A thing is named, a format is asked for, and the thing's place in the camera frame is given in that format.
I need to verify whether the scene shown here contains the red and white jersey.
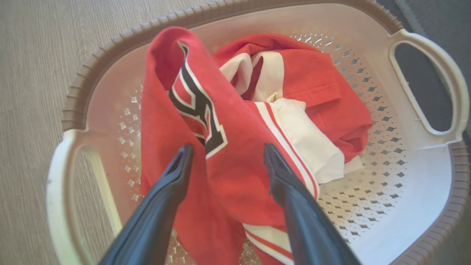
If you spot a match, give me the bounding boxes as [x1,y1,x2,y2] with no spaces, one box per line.
[140,26,373,265]

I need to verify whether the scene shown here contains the white plastic laundry basket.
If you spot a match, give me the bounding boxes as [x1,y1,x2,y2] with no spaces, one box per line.
[46,0,470,265]

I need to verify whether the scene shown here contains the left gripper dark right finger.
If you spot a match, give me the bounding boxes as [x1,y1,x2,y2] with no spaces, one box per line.
[263,143,362,265]

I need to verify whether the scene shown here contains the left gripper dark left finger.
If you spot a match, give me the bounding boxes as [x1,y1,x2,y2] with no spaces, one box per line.
[99,144,195,265]

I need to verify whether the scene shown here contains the dark grey rug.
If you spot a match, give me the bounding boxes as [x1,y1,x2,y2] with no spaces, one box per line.
[377,0,471,138]

